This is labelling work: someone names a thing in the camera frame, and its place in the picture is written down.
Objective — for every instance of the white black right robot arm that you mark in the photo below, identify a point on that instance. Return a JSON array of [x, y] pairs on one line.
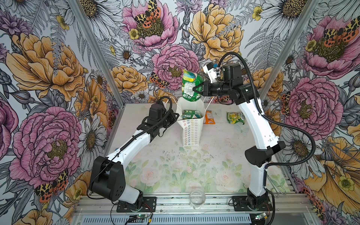
[[266, 142]]

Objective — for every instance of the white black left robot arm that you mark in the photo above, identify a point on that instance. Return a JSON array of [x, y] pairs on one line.
[[108, 173]]

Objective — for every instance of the orange snack packet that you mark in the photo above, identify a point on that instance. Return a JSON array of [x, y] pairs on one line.
[[209, 118]]

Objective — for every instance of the small green snack packet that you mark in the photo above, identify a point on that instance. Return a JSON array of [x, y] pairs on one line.
[[235, 117]]

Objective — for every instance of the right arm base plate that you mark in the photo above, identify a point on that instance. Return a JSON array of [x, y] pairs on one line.
[[250, 203]]

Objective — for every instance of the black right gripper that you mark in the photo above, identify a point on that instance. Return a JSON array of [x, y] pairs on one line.
[[206, 90]]

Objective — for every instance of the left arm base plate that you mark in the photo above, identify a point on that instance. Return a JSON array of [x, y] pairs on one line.
[[146, 204]]

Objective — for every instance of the green Fox's candy packet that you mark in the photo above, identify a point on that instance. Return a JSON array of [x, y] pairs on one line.
[[191, 114]]

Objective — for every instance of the clear glass cup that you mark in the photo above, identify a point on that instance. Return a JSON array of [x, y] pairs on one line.
[[197, 198]]

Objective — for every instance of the white printed paper bag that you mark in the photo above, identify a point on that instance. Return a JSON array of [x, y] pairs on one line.
[[192, 128]]

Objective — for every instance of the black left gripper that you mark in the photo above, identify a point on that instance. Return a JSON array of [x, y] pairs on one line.
[[173, 118]]

